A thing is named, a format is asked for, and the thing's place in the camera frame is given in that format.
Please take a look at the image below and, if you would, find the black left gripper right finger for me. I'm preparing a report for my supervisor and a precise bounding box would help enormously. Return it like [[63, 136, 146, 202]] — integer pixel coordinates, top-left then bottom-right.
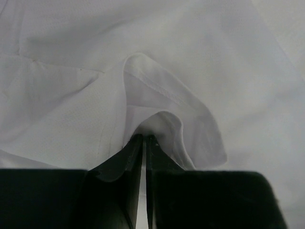
[[146, 135, 287, 229]]

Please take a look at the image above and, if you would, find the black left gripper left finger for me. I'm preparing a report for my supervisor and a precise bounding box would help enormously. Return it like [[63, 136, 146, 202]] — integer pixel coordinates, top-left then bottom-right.
[[0, 135, 143, 229]]

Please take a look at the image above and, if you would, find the white t shirt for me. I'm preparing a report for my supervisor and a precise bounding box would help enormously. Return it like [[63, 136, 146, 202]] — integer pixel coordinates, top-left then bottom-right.
[[0, 0, 305, 216]]

